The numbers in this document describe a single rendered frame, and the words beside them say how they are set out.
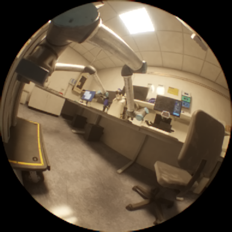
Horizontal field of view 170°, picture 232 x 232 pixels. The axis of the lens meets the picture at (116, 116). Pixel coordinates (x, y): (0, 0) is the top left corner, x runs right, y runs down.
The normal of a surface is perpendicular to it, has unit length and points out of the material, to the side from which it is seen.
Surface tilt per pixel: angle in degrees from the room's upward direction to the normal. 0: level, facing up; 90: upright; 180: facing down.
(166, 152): 90
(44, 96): 90
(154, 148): 90
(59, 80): 90
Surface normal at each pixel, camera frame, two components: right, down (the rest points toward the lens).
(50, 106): 0.77, 0.29
